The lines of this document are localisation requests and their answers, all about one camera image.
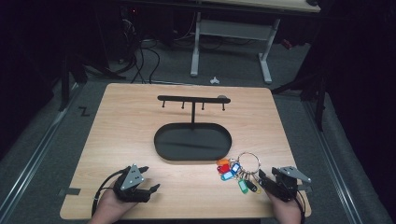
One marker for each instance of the black key holder stand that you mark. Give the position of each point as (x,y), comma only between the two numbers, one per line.
(193,143)

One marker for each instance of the black tape floor mark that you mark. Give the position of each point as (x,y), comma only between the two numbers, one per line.
(83,111)

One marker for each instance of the grey tape strip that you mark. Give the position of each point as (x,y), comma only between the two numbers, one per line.
(305,188)
(72,191)

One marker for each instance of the small white floor object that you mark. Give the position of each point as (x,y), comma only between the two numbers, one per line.
(214,80)

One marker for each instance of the small red object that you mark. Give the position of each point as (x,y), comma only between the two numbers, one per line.
(287,44)

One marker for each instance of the person's left hand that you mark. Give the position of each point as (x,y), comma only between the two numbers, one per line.
(109,207)

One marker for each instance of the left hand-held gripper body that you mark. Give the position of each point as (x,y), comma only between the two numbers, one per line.
(130,182)

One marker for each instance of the person's right hand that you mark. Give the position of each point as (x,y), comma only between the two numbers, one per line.
(286,211)

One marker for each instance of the black metal stand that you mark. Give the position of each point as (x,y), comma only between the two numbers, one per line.
(65,84)
(319,99)

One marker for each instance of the white metal frame desk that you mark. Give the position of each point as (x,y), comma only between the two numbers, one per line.
(233,29)

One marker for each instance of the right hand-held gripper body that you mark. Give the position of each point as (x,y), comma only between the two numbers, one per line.
(288,185)

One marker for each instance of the metal floor rail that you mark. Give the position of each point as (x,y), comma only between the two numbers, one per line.
(34,155)
(334,165)

